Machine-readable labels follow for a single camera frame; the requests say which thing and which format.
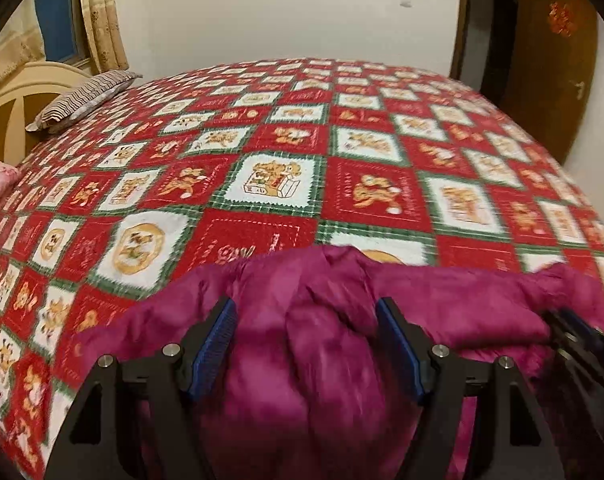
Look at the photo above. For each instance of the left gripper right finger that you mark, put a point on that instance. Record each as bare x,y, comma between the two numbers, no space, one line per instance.
510,438

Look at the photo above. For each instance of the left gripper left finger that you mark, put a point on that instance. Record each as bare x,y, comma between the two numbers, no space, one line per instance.
132,419

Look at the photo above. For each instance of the magenta puffer jacket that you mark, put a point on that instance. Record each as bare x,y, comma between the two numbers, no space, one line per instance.
308,390

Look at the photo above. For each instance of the red patchwork cartoon bedspread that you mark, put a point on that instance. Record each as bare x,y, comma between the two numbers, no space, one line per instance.
234,161

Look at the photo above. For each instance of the cream wooden headboard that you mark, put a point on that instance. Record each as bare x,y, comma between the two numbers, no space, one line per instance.
22,97

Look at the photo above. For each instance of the striped pillow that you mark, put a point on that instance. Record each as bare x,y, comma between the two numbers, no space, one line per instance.
71,106

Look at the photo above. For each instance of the brown wooden door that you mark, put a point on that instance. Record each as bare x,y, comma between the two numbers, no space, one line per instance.
539,96

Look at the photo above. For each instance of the red double happiness sticker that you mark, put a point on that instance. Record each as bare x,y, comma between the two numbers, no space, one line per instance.
560,19

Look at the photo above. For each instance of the beige curtain left panel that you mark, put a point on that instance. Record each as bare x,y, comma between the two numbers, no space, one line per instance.
21,40

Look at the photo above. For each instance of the beige curtain panel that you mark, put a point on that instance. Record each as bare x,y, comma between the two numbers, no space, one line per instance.
21,40
103,35

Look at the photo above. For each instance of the dark window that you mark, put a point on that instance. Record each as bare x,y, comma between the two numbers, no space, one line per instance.
63,31

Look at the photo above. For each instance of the beige curtain right panel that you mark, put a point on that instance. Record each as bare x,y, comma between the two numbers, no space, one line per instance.
103,35

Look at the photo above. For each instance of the silver door handle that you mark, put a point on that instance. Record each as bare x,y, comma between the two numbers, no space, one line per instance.
579,89

